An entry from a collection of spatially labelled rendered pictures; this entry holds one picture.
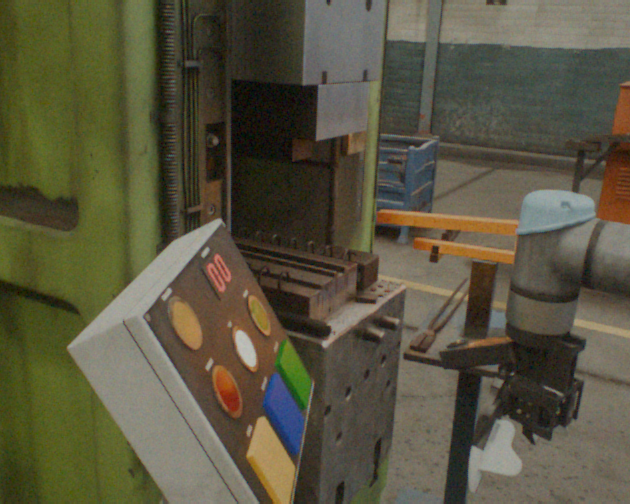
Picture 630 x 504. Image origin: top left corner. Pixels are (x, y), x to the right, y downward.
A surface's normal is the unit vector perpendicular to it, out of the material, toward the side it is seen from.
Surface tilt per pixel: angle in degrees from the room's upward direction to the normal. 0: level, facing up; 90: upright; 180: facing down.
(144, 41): 90
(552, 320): 90
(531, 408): 90
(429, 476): 0
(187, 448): 90
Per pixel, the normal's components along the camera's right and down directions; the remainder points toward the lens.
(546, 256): -0.59, 0.29
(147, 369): -0.08, 0.30
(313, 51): 0.87, 0.18
